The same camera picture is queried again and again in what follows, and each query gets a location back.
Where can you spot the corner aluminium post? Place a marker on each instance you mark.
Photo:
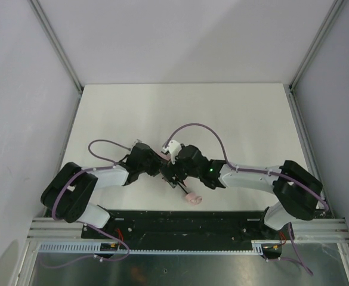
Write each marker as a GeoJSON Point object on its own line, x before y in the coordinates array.
{"type": "Point", "coordinates": [52, 37]}
{"type": "Point", "coordinates": [323, 31]}

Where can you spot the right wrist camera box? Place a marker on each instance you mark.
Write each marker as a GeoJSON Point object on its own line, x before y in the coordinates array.
{"type": "Point", "coordinates": [171, 150]}

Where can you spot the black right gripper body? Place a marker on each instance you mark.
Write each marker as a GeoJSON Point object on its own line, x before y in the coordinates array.
{"type": "Point", "coordinates": [176, 176]}

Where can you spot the pink folding umbrella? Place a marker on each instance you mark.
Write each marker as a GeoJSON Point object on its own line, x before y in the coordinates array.
{"type": "Point", "coordinates": [189, 195]}

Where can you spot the left corner aluminium post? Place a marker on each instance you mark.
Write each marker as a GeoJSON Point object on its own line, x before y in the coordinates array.
{"type": "Point", "coordinates": [52, 37]}

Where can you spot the right corner aluminium post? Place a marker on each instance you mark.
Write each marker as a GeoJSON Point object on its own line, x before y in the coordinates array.
{"type": "Point", "coordinates": [323, 31]}

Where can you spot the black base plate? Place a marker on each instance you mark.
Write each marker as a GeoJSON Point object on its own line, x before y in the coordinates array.
{"type": "Point", "coordinates": [190, 231]}

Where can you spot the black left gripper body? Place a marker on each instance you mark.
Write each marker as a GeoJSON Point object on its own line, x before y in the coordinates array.
{"type": "Point", "coordinates": [157, 168]}

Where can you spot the aluminium frame rail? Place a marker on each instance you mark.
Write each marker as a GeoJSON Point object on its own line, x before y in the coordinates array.
{"type": "Point", "coordinates": [325, 228]}

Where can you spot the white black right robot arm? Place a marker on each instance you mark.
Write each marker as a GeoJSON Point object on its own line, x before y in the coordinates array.
{"type": "Point", "coordinates": [298, 191]}

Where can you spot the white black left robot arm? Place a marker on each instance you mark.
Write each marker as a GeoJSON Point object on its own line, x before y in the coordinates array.
{"type": "Point", "coordinates": [68, 194]}

